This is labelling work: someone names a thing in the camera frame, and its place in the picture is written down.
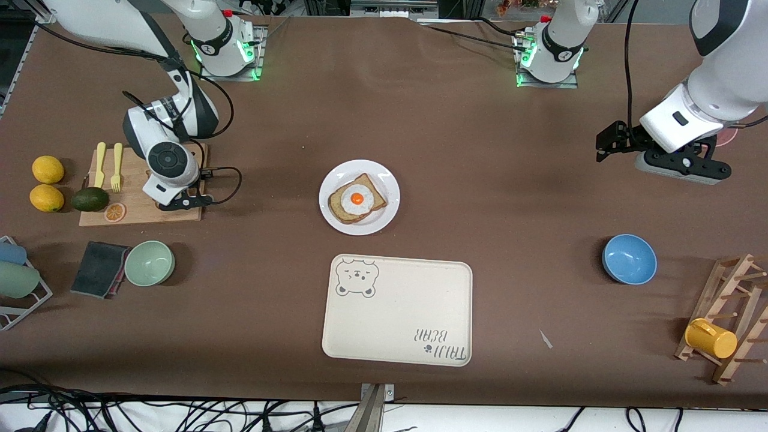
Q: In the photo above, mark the white round plate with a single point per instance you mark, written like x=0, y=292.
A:
x=384, y=180

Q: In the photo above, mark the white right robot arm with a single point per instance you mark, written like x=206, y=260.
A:
x=96, y=21

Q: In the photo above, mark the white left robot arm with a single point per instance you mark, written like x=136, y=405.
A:
x=732, y=90

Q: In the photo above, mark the toast sandwich with egg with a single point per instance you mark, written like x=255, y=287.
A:
x=367, y=182

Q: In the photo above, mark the bamboo cutting board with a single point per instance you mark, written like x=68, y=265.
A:
x=138, y=210

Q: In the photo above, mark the toy orange slice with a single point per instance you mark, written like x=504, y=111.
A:
x=115, y=212

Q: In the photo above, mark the yellow plastic fork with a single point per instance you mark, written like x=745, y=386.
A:
x=117, y=165

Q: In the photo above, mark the pink bowl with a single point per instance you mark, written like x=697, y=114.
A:
x=727, y=137

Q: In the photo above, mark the yellow plastic knife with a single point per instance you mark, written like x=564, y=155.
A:
x=99, y=162

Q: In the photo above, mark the pale green bowl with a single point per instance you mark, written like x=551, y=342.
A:
x=149, y=263

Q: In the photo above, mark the green avocado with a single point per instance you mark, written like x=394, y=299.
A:
x=90, y=199

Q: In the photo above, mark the pink folded cloth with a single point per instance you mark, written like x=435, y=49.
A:
x=117, y=283

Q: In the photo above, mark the dark grey folded cloth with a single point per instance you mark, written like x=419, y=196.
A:
x=96, y=269

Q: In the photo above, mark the blue bowl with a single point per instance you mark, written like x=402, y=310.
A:
x=629, y=259

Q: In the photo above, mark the yellow lemon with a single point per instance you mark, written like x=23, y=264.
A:
x=47, y=198
x=48, y=169

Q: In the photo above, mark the pale blue cup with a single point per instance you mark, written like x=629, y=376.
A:
x=12, y=253

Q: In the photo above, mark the wooden mug rack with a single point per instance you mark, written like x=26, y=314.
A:
x=744, y=282

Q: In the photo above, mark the pale green cup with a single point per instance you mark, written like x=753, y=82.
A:
x=18, y=280

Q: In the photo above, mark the bread slice under egg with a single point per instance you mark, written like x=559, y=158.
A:
x=342, y=216

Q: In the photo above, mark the toy fried egg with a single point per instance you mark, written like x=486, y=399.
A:
x=357, y=199

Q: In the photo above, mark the yellow mug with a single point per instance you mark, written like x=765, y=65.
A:
x=711, y=339

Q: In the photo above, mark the small white paper scrap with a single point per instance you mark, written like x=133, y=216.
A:
x=545, y=339

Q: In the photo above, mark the cream bear print tray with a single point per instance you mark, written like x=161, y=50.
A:
x=396, y=312

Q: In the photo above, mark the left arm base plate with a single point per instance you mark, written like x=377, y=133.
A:
x=570, y=83

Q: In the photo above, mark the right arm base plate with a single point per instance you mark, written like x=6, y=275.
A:
x=259, y=60

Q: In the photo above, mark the aluminium frame bar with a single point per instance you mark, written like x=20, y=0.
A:
x=393, y=7

